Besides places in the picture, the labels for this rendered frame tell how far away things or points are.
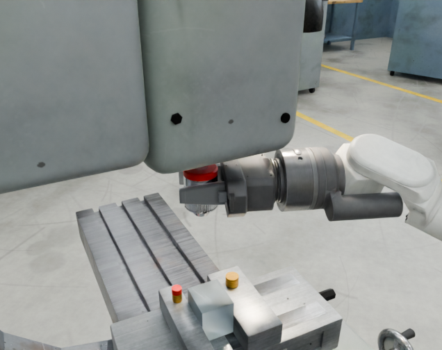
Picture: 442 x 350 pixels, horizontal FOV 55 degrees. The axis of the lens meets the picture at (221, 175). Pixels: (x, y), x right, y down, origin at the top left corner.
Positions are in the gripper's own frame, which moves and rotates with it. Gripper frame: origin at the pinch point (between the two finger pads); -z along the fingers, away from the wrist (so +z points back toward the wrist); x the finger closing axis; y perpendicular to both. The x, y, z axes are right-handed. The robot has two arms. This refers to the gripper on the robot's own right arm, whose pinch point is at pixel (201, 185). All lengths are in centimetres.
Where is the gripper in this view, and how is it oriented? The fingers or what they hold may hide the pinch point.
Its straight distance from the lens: 58.6
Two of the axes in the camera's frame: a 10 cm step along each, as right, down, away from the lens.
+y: 0.1, 8.9, 4.5
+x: 1.0, 4.5, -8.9
